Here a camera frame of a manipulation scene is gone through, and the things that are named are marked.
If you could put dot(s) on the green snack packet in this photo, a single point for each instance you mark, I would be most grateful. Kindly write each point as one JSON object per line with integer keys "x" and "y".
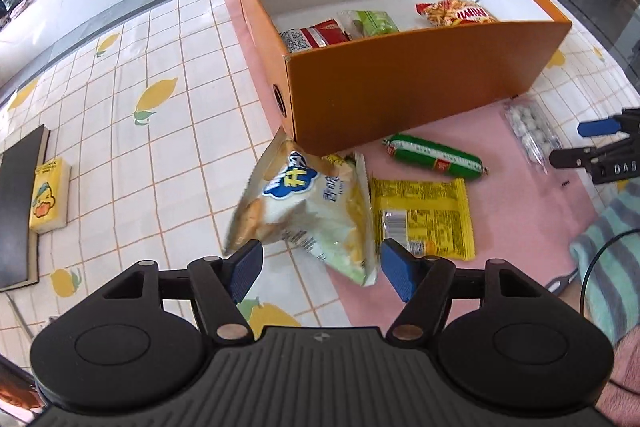
{"x": 375, "y": 23}

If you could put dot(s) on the clear packet of white candies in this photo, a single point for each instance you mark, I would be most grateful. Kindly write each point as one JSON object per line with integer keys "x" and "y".
{"x": 530, "y": 132}

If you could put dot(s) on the person's right forearm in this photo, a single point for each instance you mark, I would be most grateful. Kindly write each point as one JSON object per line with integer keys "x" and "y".
{"x": 610, "y": 257}

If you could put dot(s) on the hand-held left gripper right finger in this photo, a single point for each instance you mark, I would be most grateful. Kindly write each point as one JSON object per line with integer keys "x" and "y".
{"x": 400, "y": 273}

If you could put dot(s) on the pink mat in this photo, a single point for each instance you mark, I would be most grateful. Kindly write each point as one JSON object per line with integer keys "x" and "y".
{"x": 500, "y": 217}

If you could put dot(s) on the yellow tissue pack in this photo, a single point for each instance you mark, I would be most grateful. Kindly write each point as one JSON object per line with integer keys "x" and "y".
{"x": 49, "y": 197}

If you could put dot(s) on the red snack packet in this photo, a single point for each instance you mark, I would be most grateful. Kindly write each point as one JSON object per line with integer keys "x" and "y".
{"x": 320, "y": 35}

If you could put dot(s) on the green sausage stick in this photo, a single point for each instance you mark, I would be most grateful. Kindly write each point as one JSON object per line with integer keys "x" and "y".
{"x": 430, "y": 156}

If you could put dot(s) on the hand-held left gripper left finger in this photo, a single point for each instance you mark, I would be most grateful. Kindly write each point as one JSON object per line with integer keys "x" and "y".
{"x": 245, "y": 270}

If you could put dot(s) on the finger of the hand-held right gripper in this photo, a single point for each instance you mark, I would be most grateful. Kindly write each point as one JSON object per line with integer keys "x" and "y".
{"x": 600, "y": 127}
{"x": 570, "y": 157}

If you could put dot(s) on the yellow snack packet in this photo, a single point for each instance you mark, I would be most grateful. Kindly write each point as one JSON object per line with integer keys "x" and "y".
{"x": 425, "y": 212}

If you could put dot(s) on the pink fuzzy cloth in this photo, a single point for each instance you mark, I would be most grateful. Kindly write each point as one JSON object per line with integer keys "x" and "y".
{"x": 625, "y": 387}

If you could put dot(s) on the pale yellow chip bag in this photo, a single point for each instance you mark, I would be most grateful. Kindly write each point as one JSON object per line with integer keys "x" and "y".
{"x": 300, "y": 202}

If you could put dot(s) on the red stick snack bag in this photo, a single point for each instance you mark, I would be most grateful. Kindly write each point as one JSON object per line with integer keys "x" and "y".
{"x": 455, "y": 13}

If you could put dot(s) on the orange cardboard box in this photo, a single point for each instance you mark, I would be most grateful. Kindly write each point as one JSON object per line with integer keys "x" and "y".
{"x": 400, "y": 82}

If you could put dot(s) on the dark book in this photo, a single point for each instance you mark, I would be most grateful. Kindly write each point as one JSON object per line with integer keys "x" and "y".
{"x": 20, "y": 207}

